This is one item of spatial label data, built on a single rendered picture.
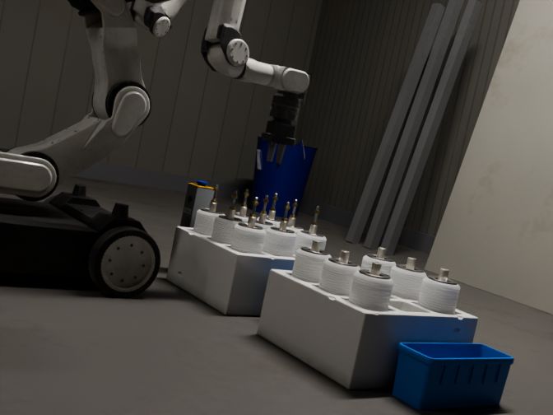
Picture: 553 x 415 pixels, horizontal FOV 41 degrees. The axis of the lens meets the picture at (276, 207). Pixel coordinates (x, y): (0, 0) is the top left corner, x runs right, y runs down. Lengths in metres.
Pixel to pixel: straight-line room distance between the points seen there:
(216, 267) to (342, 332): 0.59
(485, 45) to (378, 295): 3.37
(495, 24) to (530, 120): 1.12
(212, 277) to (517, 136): 2.20
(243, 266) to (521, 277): 1.89
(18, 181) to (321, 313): 0.92
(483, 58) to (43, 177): 3.35
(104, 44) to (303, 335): 1.02
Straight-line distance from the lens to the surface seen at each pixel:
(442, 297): 1.88
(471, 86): 4.90
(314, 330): 1.79
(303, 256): 1.89
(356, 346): 1.67
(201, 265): 2.24
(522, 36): 4.22
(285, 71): 2.25
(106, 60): 2.23
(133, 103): 2.22
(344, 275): 1.79
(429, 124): 4.41
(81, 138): 2.22
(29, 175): 2.14
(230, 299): 2.11
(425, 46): 4.73
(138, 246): 2.09
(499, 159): 3.97
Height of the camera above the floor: 0.51
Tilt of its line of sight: 5 degrees down
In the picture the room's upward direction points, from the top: 12 degrees clockwise
